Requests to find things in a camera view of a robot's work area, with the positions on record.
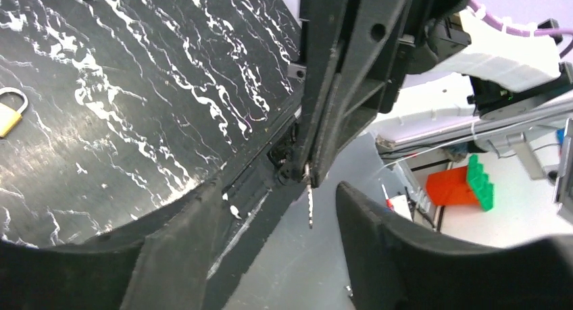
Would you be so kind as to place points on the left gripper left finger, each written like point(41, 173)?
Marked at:
point(157, 262)

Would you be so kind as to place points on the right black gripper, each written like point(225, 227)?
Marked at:
point(426, 33)

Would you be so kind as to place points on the orange and green blocks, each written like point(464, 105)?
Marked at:
point(467, 185)

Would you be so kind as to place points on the small silver key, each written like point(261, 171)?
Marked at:
point(309, 190)

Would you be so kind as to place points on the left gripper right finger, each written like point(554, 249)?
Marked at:
point(394, 263)

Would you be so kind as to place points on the small brass padlock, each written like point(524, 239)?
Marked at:
point(11, 117)

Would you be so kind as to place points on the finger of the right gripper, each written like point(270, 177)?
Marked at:
point(323, 128)

